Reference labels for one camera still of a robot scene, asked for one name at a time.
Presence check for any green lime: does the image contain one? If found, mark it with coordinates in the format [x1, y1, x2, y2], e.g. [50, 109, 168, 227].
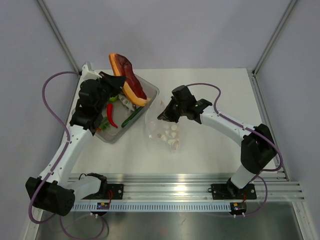
[108, 96, 118, 103]

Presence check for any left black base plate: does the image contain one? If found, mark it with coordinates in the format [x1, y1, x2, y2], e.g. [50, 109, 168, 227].
[83, 183, 124, 200]

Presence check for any green cucumber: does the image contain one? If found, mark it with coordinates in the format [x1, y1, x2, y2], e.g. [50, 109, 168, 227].
[121, 106, 144, 128]

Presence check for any left aluminium frame post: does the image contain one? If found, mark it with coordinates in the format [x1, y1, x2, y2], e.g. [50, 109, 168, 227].
[35, 0, 80, 72]

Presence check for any silver grey fish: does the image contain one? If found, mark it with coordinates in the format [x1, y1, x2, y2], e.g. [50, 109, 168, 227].
[118, 94, 137, 111]

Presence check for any aluminium frame post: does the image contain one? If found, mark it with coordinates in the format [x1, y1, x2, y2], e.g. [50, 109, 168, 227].
[252, 0, 299, 78]
[35, 0, 80, 72]

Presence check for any red chili pepper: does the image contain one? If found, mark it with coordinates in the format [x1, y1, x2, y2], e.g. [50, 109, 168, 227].
[106, 103, 118, 129]

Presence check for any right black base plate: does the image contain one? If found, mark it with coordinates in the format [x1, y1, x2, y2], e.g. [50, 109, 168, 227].
[207, 183, 257, 200]

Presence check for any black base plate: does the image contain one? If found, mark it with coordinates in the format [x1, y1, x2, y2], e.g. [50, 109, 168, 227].
[83, 183, 124, 200]
[207, 183, 257, 200]

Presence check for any red orange meat slab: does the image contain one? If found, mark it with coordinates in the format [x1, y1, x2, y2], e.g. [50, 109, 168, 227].
[108, 53, 148, 107]

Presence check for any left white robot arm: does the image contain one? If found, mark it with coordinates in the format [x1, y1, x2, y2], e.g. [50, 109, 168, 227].
[25, 66, 126, 224]

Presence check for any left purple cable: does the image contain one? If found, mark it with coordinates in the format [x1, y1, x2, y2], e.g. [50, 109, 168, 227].
[27, 71, 111, 238]

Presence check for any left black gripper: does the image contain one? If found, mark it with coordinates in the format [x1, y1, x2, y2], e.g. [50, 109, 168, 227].
[95, 71, 126, 112]

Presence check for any aluminium mounting rail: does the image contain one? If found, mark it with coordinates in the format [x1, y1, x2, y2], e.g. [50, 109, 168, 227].
[106, 171, 305, 202]

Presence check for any right aluminium frame post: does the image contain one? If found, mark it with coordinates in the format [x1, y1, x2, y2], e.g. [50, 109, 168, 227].
[252, 0, 299, 78]

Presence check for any clear plastic food bin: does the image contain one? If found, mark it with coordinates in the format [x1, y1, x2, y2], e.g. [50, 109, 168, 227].
[94, 76, 159, 144]

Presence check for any white slotted cable duct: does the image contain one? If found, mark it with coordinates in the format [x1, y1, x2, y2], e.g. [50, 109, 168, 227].
[71, 202, 231, 213]

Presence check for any clear zip top bag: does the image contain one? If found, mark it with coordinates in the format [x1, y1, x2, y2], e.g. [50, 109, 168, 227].
[144, 96, 180, 152]

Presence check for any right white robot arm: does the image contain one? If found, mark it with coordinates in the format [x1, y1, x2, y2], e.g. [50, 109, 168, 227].
[157, 85, 279, 200]

